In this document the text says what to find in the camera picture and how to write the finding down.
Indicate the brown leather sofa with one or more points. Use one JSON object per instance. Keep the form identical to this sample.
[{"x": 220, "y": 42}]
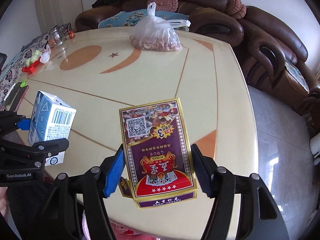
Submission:
[{"x": 200, "y": 15}]

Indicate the white plastic object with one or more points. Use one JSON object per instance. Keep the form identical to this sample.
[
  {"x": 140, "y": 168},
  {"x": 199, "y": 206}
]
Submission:
[{"x": 315, "y": 148}]

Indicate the cream dining table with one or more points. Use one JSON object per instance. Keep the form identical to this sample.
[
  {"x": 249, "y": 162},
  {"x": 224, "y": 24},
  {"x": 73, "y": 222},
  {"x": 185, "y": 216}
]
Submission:
[{"x": 150, "y": 80}]

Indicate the green ball toy red base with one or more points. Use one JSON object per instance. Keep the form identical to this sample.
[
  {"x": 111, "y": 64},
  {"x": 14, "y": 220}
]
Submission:
[{"x": 31, "y": 62}]

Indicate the cream cabinet door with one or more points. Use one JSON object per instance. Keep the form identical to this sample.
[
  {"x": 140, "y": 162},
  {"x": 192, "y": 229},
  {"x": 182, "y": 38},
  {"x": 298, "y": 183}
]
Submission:
[{"x": 57, "y": 5}]

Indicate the glass teapot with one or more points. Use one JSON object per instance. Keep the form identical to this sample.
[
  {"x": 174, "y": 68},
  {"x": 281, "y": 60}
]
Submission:
[{"x": 57, "y": 36}]

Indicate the phone with red case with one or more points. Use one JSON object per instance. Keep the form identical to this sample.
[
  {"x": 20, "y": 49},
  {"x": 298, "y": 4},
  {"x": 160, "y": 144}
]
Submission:
[{"x": 15, "y": 95}]

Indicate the white plastic wrapper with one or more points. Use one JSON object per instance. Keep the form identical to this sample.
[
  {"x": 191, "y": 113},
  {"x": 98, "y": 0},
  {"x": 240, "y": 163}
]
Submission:
[{"x": 45, "y": 55}]

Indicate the person's left forearm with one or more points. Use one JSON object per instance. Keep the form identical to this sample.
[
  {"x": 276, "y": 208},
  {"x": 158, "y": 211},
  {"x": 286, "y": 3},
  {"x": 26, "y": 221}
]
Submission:
[{"x": 22, "y": 205}]

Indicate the plastic bag of peanuts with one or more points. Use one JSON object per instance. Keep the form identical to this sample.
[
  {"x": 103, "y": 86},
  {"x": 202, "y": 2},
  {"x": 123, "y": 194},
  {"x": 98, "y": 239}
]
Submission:
[{"x": 155, "y": 35}]

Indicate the floral patterned cloth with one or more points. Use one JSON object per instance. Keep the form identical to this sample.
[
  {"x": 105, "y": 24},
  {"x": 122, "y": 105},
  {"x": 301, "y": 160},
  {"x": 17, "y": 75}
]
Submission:
[{"x": 7, "y": 75}]

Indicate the brown leather armchair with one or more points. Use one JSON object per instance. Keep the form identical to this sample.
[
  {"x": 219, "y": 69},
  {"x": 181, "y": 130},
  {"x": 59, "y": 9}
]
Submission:
[{"x": 275, "y": 55}]

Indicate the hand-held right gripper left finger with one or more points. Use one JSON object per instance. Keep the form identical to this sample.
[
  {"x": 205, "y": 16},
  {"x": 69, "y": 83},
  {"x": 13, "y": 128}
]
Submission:
[{"x": 115, "y": 172}]

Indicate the blue floral cushion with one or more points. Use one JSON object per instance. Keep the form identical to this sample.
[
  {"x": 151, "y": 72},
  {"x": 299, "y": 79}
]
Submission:
[{"x": 125, "y": 17}]

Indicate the blue and white milk carton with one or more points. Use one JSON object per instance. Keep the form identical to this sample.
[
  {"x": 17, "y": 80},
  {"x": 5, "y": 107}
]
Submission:
[{"x": 57, "y": 125}]

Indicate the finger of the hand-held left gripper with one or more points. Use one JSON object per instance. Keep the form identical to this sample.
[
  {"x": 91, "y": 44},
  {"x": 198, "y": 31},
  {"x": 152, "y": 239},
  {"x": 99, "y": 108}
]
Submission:
[
  {"x": 50, "y": 148},
  {"x": 23, "y": 124}
]

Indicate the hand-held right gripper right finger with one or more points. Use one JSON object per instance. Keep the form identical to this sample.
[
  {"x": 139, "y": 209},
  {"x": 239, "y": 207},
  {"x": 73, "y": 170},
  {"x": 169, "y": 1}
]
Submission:
[{"x": 201, "y": 172}]

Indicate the purple playing card box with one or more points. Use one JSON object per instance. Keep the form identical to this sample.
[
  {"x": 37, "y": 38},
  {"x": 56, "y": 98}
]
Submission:
[{"x": 155, "y": 150}]

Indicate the green clip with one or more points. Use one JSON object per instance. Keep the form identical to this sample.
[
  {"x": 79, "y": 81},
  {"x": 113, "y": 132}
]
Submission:
[{"x": 23, "y": 83}]

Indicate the pink round cushion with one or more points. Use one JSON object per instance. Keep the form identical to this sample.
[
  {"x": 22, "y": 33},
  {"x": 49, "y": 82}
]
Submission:
[
  {"x": 236, "y": 6},
  {"x": 162, "y": 2}
]

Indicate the small red box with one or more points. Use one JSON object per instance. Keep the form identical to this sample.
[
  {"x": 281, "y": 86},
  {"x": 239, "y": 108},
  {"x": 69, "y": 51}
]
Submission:
[{"x": 71, "y": 34}]

